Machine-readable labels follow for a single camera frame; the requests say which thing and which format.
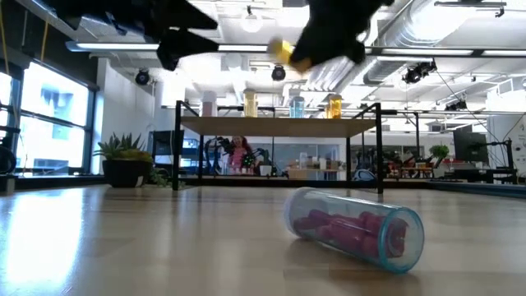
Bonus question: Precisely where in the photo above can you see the person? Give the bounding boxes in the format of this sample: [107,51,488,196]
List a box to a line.
[228,135,252,176]

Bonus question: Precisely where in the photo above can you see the black spotlight cluster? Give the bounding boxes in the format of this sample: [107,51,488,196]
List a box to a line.
[401,59,438,86]

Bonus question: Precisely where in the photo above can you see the black round spotlight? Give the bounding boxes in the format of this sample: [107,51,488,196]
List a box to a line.
[134,67,151,86]
[270,63,288,82]

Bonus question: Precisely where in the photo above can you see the white ceiling vent unit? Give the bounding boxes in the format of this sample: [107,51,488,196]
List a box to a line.
[495,76,526,98]

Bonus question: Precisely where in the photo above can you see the black background frame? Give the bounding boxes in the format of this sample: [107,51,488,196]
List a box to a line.
[381,108,422,184]

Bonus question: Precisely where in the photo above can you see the green potted plant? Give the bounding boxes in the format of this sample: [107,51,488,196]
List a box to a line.
[429,143,451,168]

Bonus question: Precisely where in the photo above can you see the wooden shelf black metal legs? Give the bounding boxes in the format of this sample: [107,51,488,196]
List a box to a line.
[171,99,385,195]

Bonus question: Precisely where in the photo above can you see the clear tube with pink pieces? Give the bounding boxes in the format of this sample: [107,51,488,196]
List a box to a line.
[282,187,425,275]

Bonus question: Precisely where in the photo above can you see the black aluminium rig frame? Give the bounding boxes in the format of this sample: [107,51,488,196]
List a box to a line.
[0,174,526,201]

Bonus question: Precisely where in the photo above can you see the wooden background desk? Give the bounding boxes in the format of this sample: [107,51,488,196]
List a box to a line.
[384,164,436,180]

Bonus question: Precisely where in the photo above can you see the large round ventilation duct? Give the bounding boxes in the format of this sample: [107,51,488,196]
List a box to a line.
[363,0,439,86]

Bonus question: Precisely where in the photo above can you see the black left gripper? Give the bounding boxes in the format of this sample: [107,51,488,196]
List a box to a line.
[81,0,220,72]

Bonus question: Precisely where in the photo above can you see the ceiling strip light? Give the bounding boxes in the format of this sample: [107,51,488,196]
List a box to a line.
[380,47,474,58]
[65,40,160,53]
[481,49,526,58]
[217,44,270,53]

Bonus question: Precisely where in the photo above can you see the white slatted ceiling duct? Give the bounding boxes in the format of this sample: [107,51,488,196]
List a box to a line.
[295,55,371,109]

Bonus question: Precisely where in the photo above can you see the black track lights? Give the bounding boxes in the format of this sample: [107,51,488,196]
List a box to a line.
[443,99,469,113]

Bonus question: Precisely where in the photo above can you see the succulent plant in black pot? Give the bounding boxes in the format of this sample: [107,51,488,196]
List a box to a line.
[93,132,182,190]

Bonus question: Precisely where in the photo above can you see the black monitor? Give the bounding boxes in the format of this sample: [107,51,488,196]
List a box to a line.
[148,130,186,166]
[453,130,490,164]

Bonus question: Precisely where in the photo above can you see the white ring pendant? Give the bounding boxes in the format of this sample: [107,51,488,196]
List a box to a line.
[239,9,265,35]

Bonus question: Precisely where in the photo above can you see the black cable loop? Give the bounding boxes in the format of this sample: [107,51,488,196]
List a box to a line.
[0,146,18,176]

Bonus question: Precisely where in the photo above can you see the yellow hanging cable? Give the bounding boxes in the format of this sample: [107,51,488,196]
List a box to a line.
[0,0,10,75]
[39,18,51,62]

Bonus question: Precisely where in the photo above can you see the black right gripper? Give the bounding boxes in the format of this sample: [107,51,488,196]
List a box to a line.
[288,0,394,66]

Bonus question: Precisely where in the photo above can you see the black monitor stand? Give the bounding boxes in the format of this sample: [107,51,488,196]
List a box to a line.
[472,138,519,185]

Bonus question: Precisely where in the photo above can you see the blue white round object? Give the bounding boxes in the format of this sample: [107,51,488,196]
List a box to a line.
[352,168,376,183]

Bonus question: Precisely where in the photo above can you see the large glass window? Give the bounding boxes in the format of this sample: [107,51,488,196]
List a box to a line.
[0,61,99,178]

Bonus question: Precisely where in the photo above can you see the white wall poster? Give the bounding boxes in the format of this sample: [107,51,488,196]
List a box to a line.
[511,117,526,176]

